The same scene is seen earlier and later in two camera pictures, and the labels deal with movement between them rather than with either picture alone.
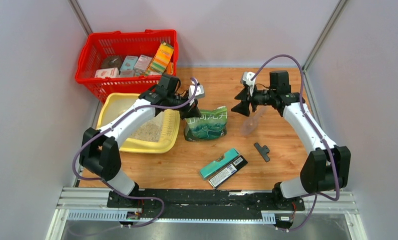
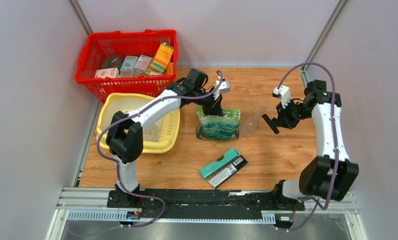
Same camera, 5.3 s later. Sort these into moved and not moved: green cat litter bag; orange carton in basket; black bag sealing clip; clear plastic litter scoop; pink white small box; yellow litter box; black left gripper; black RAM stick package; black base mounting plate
Moved: black left gripper; black bag sealing clip; green cat litter bag
Not moved: black RAM stick package; clear plastic litter scoop; pink white small box; orange carton in basket; yellow litter box; black base mounting plate
